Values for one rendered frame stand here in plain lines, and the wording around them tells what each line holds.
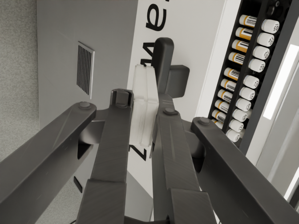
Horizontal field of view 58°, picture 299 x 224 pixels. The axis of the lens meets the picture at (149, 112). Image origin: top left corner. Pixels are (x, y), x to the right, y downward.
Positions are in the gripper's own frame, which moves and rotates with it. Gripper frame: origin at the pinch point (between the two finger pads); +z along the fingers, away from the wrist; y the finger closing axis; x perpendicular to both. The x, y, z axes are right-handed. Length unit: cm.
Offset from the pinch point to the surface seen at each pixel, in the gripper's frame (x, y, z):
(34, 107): -47, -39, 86
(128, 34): -1.7, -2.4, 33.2
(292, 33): 5.0, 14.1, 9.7
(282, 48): 3.4, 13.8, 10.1
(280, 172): -8.7, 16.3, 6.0
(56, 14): -5, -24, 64
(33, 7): -7, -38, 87
